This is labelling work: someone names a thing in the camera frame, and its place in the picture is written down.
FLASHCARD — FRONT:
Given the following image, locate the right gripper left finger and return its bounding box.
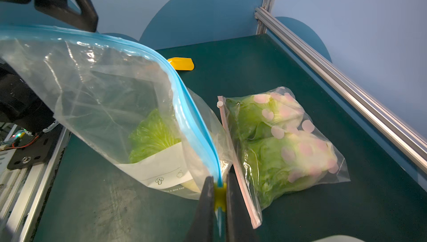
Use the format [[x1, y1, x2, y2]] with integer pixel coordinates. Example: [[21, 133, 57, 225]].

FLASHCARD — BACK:
[[184, 176, 215, 242]]

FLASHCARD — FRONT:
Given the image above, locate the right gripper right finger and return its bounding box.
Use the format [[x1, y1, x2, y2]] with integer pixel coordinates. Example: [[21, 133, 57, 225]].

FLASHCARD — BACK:
[[226, 166, 259, 242]]

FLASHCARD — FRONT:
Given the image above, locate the green chinese cabbage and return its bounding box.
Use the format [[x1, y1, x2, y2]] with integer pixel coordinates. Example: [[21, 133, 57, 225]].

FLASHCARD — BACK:
[[129, 109, 181, 164]]

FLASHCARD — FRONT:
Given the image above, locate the clear zip-top bag blue seal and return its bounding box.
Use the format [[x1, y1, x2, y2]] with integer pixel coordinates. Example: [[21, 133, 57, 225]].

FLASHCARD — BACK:
[[0, 24, 234, 239]]

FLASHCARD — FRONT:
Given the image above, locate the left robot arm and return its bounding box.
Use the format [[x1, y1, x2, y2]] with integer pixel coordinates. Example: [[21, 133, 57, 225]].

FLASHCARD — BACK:
[[1, 0, 99, 133]]

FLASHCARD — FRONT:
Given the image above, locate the pink-dotted bag of cabbages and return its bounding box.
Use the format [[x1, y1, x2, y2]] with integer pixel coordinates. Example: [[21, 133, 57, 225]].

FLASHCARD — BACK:
[[217, 87, 350, 228]]

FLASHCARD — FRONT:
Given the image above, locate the yellow toy spatula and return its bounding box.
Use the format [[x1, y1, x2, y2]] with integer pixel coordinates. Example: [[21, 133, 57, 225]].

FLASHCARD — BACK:
[[167, 57, 195, 71]]

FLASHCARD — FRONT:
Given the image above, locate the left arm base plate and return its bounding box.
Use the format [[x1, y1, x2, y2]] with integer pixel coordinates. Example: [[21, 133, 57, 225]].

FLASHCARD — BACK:
[[7, 125, 63, 170]]

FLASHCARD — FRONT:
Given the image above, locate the aluminium back frame rail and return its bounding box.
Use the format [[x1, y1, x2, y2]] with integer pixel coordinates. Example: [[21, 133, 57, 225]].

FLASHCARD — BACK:
[[255, 0, 427, 172]]

